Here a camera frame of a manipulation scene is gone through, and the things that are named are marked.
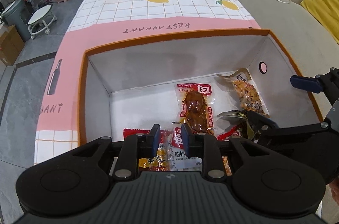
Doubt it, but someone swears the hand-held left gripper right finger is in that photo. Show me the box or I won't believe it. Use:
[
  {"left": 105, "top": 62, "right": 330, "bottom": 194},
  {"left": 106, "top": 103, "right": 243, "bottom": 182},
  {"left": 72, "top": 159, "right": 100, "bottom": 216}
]
[{"left": 181, "top": 123, "right": 268, "bottom": 178}]

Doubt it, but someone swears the clear chicken leg packet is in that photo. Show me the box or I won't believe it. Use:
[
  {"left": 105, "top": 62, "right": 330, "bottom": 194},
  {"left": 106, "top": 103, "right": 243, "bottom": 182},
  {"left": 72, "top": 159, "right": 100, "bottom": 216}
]
[{"left": 176, "top": 82, "right": 216, "bottom": 136}]

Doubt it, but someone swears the orange cardboard box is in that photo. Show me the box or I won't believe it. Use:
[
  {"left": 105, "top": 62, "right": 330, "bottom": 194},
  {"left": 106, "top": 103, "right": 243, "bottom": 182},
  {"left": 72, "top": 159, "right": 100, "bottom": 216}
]
[{"left": 78, "top": 28, "right": 325, "bottom": 161}]

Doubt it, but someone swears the red stick snack bag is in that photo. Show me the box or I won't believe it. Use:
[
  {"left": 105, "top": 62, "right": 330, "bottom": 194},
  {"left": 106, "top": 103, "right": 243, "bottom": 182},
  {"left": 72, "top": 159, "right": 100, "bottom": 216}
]
[{"left": 217, "top": 125, "right": 248, "bottom": 177}]

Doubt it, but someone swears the clear packet of white balls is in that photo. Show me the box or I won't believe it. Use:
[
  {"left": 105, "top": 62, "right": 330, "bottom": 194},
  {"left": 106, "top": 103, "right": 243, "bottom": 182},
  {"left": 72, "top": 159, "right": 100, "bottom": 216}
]
[{"left": 168, "top": 127, "right": 205, "bottom": 172}]

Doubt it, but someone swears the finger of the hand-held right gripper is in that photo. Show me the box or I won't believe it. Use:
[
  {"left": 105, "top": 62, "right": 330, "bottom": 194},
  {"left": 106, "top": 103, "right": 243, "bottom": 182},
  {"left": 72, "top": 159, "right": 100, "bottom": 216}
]
[
  {"left": 290, "top": 68, "right": 339, "bottom": 101},
  {"left": 246, "top": 110, "right": 332, "bottom": 145}
]

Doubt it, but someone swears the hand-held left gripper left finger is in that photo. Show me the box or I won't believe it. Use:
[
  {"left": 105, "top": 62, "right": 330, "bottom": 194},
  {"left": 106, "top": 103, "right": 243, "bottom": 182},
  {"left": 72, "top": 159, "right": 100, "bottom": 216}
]
[{"left": 67, "top": 123, "right": 162, "bottom": 178}]

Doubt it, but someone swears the red cartoon snack packet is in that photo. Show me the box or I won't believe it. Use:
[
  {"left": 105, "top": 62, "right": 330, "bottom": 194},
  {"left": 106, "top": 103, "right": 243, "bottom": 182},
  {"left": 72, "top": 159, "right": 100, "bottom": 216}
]
[{"left": 123, "top": 128, "right": 171, "bottom": 172}]

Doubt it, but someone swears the beige sofa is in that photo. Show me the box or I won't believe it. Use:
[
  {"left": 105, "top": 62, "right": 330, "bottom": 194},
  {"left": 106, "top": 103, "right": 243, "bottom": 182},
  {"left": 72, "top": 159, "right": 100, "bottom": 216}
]
[{"left": 207, "top": 0, "right": 339, "bottom": 124}]

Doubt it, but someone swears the white rolling stool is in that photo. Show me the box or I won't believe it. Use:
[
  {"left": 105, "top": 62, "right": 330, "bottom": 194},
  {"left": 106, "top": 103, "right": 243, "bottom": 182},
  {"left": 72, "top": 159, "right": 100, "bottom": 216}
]
[{"left": 28, "top": 4, "right": 58, "bottom": 40}]

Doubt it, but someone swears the person's right forearm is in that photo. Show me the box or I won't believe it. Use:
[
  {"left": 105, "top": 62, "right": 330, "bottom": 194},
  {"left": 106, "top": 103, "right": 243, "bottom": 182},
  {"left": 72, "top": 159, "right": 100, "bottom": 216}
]
[{"left": 329, "top": 179, "right": 339, "bottom": 205}]

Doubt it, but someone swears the checked lemon print tablecloth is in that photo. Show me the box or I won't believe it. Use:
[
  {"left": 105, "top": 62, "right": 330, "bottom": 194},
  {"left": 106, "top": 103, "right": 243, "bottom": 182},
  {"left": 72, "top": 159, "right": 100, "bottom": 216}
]
[{"left": 34, "top": 0, "right": 263, "bottom": 166}]

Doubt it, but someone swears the grey trash bin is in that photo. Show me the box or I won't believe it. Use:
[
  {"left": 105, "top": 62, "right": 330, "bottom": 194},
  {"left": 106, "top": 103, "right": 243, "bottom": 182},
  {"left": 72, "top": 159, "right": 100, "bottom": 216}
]
[{"left": 1, "top": 0, "right": 35, "bottom": 42}]

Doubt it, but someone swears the clear spicy peanut packet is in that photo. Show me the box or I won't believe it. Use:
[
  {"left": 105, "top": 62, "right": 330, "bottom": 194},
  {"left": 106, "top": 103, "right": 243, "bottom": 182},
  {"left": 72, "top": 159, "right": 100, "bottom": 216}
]
[{"left": 217, "top": 68, "right": 270, "bottom": 118}]

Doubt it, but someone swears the yellow pillow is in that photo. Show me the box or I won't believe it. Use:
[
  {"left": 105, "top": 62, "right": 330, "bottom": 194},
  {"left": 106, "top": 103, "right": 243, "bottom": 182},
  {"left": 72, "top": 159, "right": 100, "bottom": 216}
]
[{"left": 300, "top": 0, "right": 339, "bottom": 45}]

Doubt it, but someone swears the black gold snack packet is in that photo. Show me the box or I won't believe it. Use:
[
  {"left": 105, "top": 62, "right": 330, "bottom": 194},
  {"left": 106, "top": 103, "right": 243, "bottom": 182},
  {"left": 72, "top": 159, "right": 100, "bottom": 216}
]
[{"left": 216, "top": 109, "right": 258, "bottom": 140}]

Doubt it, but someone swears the brown cardboard carton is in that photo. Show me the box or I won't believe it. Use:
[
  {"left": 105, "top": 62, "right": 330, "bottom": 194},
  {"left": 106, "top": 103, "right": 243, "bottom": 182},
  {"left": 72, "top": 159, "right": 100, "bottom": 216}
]
[{"left": 0, "top": 24, "right": 26, "bottom": 67}]

